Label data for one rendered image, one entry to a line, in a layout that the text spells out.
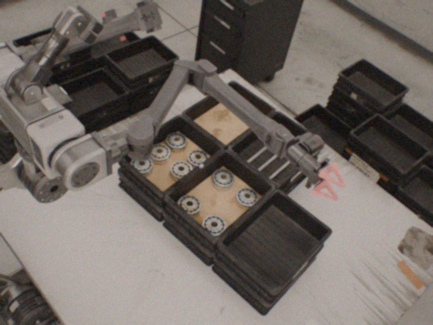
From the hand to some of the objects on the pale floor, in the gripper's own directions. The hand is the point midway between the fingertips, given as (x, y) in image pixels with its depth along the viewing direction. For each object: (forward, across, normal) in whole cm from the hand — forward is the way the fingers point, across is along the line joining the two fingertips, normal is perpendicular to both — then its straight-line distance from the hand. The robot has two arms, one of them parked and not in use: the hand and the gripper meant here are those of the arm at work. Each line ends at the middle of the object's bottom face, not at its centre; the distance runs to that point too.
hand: (338, 191), depth 140 cm
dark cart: (-172, -145, +148) cm, 269 cm away
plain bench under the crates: (-43, -145, +6) cm, 152 cm away
